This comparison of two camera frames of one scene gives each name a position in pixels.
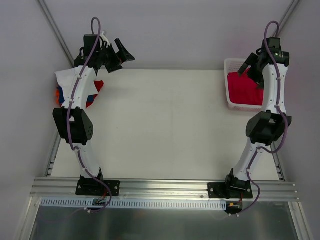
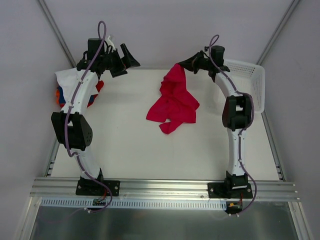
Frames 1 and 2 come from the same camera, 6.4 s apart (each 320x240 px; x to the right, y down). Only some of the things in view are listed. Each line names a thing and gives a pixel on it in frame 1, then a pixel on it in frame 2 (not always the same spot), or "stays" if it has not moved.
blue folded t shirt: (62, 99) stays
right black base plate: (233, 188) stays
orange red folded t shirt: (98, 84) stays
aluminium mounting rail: (165, 189) stays
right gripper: (253, 68) to (196, 62)
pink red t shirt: (243, 89) to (176, 104)
